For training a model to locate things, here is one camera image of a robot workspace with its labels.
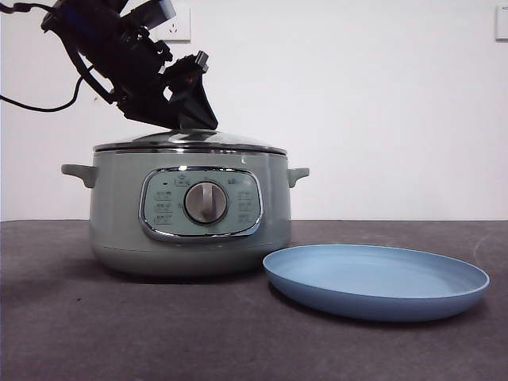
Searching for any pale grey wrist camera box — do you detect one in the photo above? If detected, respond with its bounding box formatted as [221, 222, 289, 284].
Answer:
[130, 0, 178, 31]

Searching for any pale green electric steamer pot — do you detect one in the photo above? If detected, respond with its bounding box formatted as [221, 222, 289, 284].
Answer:
[60, 148, 310, 279]

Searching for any glass lid with green knob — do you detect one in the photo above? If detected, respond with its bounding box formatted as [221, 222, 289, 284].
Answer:
[94, 125, 287, 155]

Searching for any black cable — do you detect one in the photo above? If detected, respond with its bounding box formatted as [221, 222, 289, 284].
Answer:
[0, 2, 56, 16]
[0, 65, 120, 113]

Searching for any white wall power socket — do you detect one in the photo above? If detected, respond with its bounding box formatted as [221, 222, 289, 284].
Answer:
[166, 7, 192, 44]

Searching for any blue round plate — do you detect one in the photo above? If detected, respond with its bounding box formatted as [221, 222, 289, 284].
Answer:
[262, 244, 491, 321]

